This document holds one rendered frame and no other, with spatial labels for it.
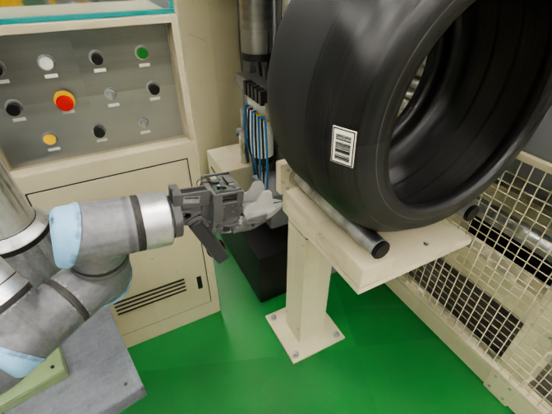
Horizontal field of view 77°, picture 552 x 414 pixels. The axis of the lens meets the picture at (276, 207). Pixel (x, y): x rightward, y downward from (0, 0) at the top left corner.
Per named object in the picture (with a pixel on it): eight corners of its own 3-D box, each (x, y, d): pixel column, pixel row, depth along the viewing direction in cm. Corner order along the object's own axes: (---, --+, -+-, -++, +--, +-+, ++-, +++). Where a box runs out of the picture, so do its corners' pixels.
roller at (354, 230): (288, 177, 97) (299, 164, 96) (297, 184, 100) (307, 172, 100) (370, 255, 72) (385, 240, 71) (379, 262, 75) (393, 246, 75)
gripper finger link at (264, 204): (293, 190, 63) (246, 197, 59) (289, 216, 66) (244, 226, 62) (285, 181, 65) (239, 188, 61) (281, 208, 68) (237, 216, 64)
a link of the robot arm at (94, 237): (55, 233, 56) (39, 193, 49) (136, 219, 62) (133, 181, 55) (60, 284, 52) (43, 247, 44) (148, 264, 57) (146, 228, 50)
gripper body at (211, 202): (249, 190, 57) (174, 203, 52) (246, 232, 62) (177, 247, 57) (232, 170, 63) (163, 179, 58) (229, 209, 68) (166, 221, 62)
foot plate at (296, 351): (265, 316, 167) (264, 314, 165) (313, 296, 177) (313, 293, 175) (292, 365, 147) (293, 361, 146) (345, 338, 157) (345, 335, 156)
